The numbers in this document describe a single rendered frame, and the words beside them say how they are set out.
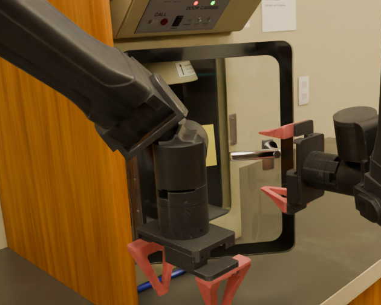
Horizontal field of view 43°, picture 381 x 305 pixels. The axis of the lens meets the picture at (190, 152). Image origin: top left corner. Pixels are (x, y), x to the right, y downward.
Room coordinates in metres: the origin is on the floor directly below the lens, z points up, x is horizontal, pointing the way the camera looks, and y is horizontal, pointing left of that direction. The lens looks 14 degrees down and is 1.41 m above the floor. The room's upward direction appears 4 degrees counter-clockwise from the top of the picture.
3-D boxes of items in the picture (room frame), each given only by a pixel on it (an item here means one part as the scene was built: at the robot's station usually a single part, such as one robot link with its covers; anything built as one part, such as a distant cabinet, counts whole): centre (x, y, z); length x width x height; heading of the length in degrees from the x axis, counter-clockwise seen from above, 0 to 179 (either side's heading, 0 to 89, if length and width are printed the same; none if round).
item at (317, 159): (0.70, -0.20, 1.20); 0.07 x 0.07 x 0.10; 42
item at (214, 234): (0.51, 0.01, 1.21); 0.10 x 0.07 x 0.07; 43
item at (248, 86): (0.85, -0.04, 1.19); 0.30 x 0.01 x 0.40; 93
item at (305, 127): (0.75, -0.15, 1.23); 0.09 x 0.07 x 0.07; 42
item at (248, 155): (0.83, -0.11, 1.20); 0.10 x 0.05 x 0.03; 93
